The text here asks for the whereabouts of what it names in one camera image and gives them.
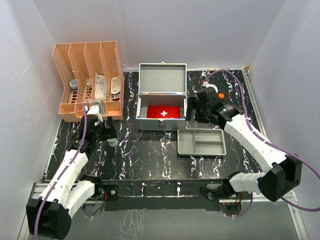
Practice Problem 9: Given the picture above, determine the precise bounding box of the clear bottle white cap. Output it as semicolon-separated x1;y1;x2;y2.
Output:
106;138;118;148

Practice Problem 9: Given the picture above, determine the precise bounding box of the red first aid pouch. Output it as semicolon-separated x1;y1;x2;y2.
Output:
147;105;181;119

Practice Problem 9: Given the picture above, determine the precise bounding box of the silver metal medicine case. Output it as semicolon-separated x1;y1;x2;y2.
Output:
136;62;187;131

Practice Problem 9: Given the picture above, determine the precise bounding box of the grey plastic tray insert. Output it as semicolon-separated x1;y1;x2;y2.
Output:
177;128;227;157

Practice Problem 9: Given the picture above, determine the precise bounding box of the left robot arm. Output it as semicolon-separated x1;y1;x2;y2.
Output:
26;114;118;240

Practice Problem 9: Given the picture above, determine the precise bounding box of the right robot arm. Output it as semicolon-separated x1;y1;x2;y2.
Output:
185;87;302;202

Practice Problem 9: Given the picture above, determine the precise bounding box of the grey stationery box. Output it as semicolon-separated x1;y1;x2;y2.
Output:
90;98;105;116

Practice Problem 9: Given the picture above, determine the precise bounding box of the small red white box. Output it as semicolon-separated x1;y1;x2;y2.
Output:
111;93;121;101

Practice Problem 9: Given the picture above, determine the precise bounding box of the white ruler set package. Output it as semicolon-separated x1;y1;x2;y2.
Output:
94;74;107;101

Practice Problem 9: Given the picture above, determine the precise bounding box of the white oval card package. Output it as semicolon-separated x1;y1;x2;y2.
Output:
110;76;121;95

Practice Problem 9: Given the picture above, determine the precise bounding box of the round blue white tin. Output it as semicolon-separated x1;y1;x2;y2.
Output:
69;79;78;90

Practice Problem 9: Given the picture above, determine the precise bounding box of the orange plastic file organizer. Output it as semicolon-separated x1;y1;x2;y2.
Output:
52;41;125;123

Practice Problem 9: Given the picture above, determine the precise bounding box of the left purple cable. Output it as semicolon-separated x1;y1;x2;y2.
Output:
33;102;106;240

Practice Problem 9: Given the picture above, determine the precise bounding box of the purple cable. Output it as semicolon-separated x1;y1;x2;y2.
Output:
33;102;106;240
202;69;320;220

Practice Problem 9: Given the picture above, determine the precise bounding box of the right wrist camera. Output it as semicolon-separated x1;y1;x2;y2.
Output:
202;80;218;93

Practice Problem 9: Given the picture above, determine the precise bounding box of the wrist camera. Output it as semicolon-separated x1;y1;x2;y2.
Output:
202;80;218;93
86;104;103;122

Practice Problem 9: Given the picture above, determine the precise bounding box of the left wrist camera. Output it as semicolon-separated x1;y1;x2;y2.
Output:
86;104;103;122

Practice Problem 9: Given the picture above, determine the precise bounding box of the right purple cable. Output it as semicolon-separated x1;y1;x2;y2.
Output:
202;69;320;220

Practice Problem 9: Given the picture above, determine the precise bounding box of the aluminium frame rail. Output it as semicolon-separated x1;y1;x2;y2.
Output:
26;179;308;240

